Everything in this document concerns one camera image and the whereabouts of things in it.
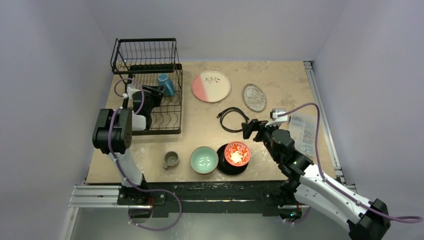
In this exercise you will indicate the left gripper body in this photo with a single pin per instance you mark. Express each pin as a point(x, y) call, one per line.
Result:
point(149, 108)

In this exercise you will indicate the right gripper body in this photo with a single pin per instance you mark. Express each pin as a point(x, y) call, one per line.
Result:
point(253, 126)

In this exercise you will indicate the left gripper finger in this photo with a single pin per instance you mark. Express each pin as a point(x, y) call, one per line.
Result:
point(154, 99)
point(158, 90)

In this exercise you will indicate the blue mug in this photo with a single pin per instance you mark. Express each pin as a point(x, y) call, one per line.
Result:
point(164, 80)

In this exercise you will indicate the red floral bowl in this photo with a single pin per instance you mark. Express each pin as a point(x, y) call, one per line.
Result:
point(237, 153)

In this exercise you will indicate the celadon green bowl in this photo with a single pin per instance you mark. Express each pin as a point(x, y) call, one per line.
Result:
point(204, 160)

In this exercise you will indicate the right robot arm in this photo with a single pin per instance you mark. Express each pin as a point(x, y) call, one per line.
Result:
point(359, 216)

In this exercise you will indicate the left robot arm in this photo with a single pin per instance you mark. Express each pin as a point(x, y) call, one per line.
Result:
point(113, 133)

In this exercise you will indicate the grey speckled oval dish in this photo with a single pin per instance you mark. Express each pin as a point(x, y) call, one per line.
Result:
point(254, 98)

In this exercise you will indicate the clear plastic parts box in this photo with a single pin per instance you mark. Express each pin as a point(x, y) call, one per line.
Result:
point(302, 128)

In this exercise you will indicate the black plate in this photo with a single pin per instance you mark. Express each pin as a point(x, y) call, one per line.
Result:
point(225, 167)

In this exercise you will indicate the pink and cream plate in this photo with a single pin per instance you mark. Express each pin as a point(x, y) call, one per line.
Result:
point(211, 86)

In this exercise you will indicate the small grey cup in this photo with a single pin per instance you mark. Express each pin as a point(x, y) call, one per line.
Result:
point(171, 160)

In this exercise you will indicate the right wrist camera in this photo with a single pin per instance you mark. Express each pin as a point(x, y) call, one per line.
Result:
point(278, 117)

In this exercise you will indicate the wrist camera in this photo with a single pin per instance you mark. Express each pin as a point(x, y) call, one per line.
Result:
point(130, 90)
point(278, 117)

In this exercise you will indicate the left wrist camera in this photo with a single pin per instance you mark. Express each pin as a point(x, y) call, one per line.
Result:
point(130, 90)

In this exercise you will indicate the black wire dish rack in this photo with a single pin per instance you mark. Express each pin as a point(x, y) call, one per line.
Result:
point(152, 78)

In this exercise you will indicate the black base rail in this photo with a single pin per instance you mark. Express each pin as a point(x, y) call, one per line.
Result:
point(265, 197)

